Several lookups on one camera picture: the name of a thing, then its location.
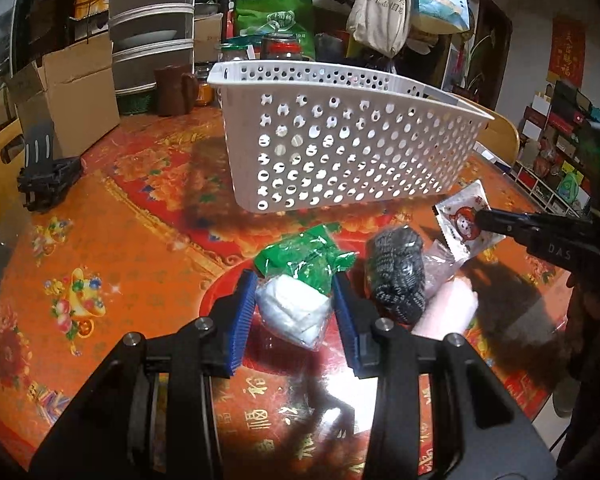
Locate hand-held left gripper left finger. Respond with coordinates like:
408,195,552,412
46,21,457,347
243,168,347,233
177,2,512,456
27,269,257,480

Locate grey plastic drawer stack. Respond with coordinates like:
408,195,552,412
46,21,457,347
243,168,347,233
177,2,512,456
107,0,199,97

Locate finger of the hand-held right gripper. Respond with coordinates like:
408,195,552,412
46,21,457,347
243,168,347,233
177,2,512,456
502,227,583,267
475,207,590,235

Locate white perforated plastic basket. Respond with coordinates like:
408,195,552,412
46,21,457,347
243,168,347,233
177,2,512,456
207,60,496,214

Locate black patterned packet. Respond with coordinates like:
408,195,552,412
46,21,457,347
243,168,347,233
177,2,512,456
364,226,428,325

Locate potted plant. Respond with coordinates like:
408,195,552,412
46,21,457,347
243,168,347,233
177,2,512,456
463,24,497,97

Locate beige canvas tote bag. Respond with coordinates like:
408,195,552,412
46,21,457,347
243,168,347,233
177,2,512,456
345,0,414,59

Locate red wall hanging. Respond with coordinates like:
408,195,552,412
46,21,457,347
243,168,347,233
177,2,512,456
546,17,586,87

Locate pale pink soft roll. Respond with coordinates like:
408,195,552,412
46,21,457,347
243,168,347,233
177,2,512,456
410,277,479,337

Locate small cardboard box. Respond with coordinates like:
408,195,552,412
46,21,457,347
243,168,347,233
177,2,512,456
193,12,226,67

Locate black folding stand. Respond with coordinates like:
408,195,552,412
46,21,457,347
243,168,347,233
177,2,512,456
17,122,84,212

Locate red white cartoon packet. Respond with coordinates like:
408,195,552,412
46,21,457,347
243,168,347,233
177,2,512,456
433,180,506,267

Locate orange jar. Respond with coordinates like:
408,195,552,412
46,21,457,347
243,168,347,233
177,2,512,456
195,77,216,107

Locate green shopping bag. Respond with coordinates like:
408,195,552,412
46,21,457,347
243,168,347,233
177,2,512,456
232,0,315,57

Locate open cardboard box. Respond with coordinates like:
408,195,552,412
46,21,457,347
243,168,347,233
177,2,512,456
5,35,121,159

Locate green and white packet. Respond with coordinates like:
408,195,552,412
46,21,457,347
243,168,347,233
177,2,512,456
253,222,357,352

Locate brown ceramic jug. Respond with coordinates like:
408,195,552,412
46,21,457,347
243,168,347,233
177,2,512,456
153,65,200,116

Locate glass jar dark contents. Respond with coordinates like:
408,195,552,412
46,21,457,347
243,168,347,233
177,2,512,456
259,33,304,62

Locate shelf of assorted boxes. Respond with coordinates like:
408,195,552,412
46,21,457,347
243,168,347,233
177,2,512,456
509,79,594,217

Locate yellow and black box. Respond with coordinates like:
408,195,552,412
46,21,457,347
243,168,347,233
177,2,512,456
74,0,114,42

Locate clear pinkish plastic packet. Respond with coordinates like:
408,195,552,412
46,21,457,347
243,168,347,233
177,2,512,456
422,239,462,302

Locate red floral tablecloth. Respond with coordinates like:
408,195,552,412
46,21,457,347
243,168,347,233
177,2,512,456
0,104,577,480

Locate glass jar white label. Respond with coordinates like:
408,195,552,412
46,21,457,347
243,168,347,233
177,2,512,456
218,42,259,64

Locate wooden chair rounded back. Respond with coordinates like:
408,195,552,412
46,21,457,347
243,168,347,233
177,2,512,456
452,92,521,167

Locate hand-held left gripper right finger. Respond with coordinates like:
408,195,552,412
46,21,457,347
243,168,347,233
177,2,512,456
331,272,557,480

